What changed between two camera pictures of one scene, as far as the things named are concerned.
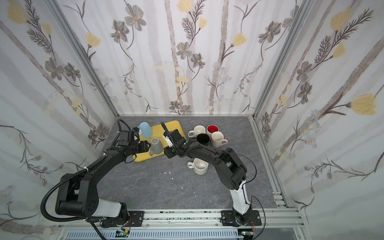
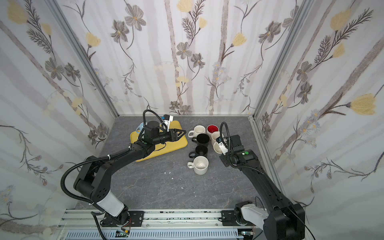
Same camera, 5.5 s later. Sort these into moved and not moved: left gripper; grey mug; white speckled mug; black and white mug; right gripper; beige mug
Moved: grey mug; right gripper; left gripper
Not moved: white speckled mug; black and white mug; beige mug
